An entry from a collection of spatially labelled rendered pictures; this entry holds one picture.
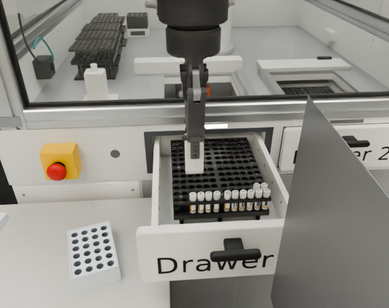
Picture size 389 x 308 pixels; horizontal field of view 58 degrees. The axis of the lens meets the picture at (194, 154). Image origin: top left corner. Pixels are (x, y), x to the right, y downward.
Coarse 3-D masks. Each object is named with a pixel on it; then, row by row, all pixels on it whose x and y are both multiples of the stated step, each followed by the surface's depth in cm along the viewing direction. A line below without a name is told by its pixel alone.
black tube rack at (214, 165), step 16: (176, 144) 79; (208, 144) 79; (224, 144) 79; (240, 144) 80; (176, 160) 74; (208, 160) 73; (224, 160) 73; (240, 160) 73; (176, 176) 69; (192, 176) 69; (208, 176) 69; (224, 176) 69; (240, 176) 69; (256, 176) 69; (176, 192) 65; (176, 208) 65
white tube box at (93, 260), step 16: (96, 224) 72; (80, 240) 68; (96, 240) 68; (112, 240) 68; (80, 256) 65; (96, 256) 65; (112, 256) 65; (80, 272) 63; (96, 272) 62; (112, 272) 63; (80, 288) 63
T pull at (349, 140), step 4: (344, 136) 80; (348, 136) 80; (352, 136) 80; (344, 140) 79; (348, 140) 78; (352, 140) 78; (356, 140) 78; (364, 140) 78; (348, 144) 77; (352, 144) 77; (356, 144) 77; (360, 144) 77; (364, 144) 77; (368, 144) 78
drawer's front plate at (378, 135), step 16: (288, 128) 79; (336, 128) 79; (352, 128) 79; (368, 128) 80; (384, 128) 80; (288, 144) 80; (384, 144) 82; (288, 160) 83; (368, 160) 84; (384, 160) 85
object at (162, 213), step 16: (160, 144) 85; (256, 144) 83; (160, 160) 83; (256, 160) 83; (160, 176) 78; (272, 176) 71; (160, 192) 74; (272, 192) 71; (160, 208) 70; (272, 208) 70; (160, 224) 66
